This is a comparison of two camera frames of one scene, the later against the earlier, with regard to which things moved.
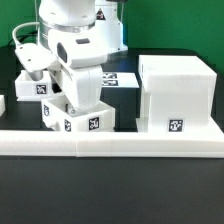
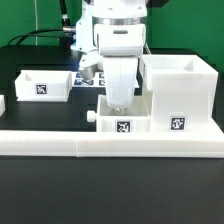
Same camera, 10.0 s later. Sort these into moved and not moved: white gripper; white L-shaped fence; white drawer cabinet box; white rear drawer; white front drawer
Moved: white front drawer; white gripper
Not moved: white drawer cabinet box; white rear drawer; white L-shaped fence
